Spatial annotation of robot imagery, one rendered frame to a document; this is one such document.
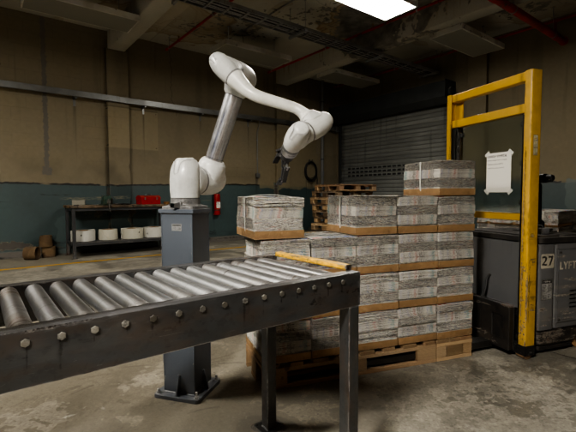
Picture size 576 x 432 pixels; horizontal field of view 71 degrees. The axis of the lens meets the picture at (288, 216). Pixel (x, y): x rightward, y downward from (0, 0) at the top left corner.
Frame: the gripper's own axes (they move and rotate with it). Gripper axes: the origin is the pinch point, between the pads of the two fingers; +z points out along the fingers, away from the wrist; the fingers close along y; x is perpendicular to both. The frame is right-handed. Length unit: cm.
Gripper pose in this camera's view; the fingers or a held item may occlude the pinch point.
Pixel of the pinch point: (277, 172)
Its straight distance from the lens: 221.1
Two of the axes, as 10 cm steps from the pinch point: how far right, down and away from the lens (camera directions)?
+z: -3.0, 4.1, 8.6
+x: 9.4, -0.2, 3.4
